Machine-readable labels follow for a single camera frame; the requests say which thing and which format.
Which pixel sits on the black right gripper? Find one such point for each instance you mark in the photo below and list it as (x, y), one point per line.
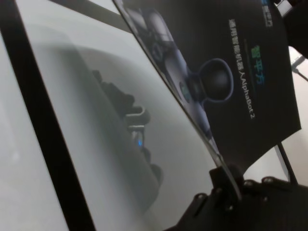
(299, 31)

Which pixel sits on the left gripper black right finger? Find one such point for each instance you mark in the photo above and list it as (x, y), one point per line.
(276, 195)

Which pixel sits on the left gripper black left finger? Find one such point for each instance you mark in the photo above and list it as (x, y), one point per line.
(220, 190)

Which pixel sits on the black robot print poster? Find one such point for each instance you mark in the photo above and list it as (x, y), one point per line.
(240, 108)

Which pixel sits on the small silver metal bracket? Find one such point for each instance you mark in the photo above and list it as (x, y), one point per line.
(284, 8)

